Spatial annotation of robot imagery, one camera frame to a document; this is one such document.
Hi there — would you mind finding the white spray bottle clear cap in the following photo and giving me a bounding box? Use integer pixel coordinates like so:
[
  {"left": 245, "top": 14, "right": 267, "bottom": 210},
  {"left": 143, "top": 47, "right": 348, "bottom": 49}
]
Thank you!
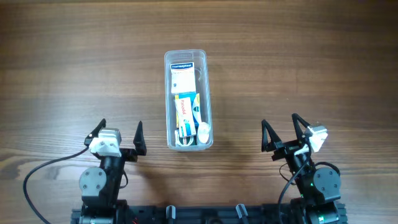
[{"left": 192, "top": 95, "right": 211, "bottom": 144}]

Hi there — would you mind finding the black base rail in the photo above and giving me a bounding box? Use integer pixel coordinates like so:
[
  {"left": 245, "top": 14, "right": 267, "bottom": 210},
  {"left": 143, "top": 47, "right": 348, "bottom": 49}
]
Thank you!
[{"left": 70, "top": 203, "right": 348, "bottom": 224}]

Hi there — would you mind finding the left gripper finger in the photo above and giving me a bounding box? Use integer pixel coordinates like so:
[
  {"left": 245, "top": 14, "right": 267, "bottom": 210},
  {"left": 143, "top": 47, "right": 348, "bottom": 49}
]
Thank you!
[
  {"left": 84, "top": 118, "right": 106, "bottom": 146},
  {"left": 133, "top": 121, "right": 147, "bottom": 156}
]

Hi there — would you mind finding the clear plastic container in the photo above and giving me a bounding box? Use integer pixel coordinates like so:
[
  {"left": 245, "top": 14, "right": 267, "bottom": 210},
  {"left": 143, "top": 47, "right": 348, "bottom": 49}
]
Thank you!
[{"left": 164, "top": 49, "right": 213, "bottom": 152}]

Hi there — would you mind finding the white Panadol box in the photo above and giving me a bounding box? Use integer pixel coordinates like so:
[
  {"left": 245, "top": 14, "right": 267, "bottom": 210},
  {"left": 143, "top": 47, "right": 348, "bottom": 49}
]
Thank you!
[{"left": 175, "top": 97, "right": 197, "bottom": 138}]

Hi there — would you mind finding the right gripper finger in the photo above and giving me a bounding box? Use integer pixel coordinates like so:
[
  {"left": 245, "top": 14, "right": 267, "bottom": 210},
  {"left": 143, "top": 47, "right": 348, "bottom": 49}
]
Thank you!
[
  {"left": 261, "top": 119, "right": 282, "bottom": 152},
  {"left": 292, "top": 113, "right": 310, "bottom": 142}
]

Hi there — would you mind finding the green Zam-Buk box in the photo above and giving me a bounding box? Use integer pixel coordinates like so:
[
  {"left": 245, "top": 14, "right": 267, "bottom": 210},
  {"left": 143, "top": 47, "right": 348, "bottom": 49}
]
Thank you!
[{"left": 174, "top": 129, "right": 197, "bottom": 147}]

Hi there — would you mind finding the Hansaplast plaster box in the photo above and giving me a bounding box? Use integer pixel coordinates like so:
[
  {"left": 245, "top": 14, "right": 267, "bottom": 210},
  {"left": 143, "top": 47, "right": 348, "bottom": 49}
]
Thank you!
[{"left": 170, "top": 62, "right": 196, "bottom": 94}]

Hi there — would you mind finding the blue yellow VapoDrops box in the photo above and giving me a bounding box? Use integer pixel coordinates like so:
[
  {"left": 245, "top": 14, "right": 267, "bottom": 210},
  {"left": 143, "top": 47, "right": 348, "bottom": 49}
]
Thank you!
[{"left": 175, "top": 92, "right": 202, "bottom": 128}]

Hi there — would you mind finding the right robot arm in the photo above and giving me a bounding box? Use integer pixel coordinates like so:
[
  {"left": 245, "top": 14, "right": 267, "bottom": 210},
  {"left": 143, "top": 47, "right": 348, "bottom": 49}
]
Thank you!
[{"left": 261, "top": 113, "right": 348, "bottom": 224}]

